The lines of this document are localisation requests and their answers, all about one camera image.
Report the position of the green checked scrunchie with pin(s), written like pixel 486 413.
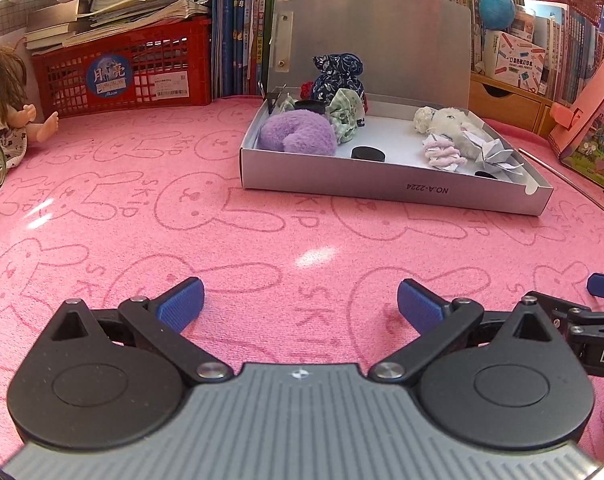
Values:
pixel 346 113

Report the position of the wooden drawer shelf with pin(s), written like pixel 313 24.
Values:
pixel 492 99

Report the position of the white paper origami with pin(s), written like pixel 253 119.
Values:
pixel 493 156

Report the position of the black round lid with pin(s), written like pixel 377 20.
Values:
pixel 485 174
pixel 368 153

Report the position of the red knitted scrunchie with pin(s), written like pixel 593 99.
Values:
pixel 306 92

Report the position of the purple fluffy scrunchie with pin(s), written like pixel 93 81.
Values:
pixel 298 132

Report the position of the navy floral fabric pouch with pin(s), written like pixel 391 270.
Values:
pixel 337 71

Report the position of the large blue round plush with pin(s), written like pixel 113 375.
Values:
pixel 497 14

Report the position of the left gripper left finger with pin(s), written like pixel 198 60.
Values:
pixel 99 379

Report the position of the white label printer box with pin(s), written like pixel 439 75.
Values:
pixel 512 60

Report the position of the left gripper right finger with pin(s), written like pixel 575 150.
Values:
pixel 503 380

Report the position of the silver open cardboard box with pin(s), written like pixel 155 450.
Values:
pixel 405 176

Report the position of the stack of books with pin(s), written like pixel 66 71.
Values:
pixel 83 21

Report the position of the red plastic basket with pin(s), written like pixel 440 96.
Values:
pixel 160 65

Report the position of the doll with brown hair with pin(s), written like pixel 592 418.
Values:
pixel 18 126

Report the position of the row of upright books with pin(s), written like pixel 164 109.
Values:
pixel 420 49

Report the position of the white plush toy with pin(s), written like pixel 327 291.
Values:
pixel 455 125

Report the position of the metal straw rod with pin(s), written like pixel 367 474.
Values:
pixel 561 177

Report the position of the pink triangular toy house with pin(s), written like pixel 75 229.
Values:
pixel 578 135

